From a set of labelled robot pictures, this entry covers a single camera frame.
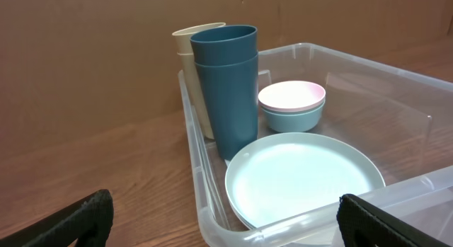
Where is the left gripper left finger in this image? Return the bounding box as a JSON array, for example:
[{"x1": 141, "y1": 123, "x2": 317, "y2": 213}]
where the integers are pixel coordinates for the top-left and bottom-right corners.
[{"x1": 1, "y1": 189, "x2": 114, "y2": 247}]

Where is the clear plastic storage bin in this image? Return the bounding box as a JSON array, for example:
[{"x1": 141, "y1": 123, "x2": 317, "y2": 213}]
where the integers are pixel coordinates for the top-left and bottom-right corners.
[{"x1": 180, "y1": 43, "x2": 452, "y2": 247}]

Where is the light blue bowl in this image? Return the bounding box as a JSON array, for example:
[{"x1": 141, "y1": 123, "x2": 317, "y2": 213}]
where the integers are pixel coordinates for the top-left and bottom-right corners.
[{"x1": 261, "y1": 102, "x2": 325, "y2": 132}]

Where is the grey plate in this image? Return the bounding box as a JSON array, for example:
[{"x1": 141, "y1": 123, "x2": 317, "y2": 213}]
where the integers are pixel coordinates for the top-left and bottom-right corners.
[{"x1": 224, "y1": 132, "x2": 386, "y2": 228}]

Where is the beige cup front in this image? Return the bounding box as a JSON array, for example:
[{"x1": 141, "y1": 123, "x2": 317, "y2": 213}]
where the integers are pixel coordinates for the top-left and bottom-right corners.
[{"x1": 178, "y1": 53, "x2": 214, "y2": 139}]

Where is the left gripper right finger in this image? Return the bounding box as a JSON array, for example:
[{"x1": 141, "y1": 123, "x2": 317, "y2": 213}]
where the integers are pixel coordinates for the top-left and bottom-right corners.
[{"x1": 336, "y1": 194, "x2": 448, "y2": 247}]

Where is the dark blue cup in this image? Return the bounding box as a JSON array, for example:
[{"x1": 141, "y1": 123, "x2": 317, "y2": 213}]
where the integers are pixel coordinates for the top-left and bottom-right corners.
[
  {"x1": 190, "y1": 25, "x2": 258, "y2": 66},
  {"x1": 195, "y1": 55, "x2": 258, "y2": 161}
]

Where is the beige cup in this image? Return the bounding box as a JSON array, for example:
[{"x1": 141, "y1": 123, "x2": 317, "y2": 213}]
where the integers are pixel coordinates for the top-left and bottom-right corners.
[
  {"x1": 172, "y1": 22, "x2": 226, "y2": 54},
  {"x1": 178, "y1": 53, "x2": 214, "y2": 139}
]

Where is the pink bowl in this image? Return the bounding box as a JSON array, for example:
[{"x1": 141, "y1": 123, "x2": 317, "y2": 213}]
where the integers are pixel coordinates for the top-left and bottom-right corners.
[{"x1": 258, "y1": 81, "x2": 326, "y2": 113}]

